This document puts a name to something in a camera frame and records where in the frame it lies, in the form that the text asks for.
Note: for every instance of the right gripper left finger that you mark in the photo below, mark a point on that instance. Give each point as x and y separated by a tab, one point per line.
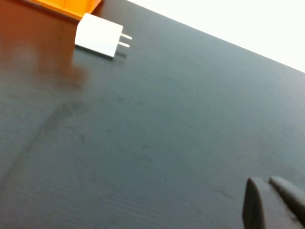
259	210

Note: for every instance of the white usb wall charger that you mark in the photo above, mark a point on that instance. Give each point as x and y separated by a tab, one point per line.
97	35

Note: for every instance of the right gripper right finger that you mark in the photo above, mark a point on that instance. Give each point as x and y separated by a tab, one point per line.
293	198

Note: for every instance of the orange plastic cutlery holder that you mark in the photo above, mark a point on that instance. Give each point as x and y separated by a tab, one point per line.
69	6

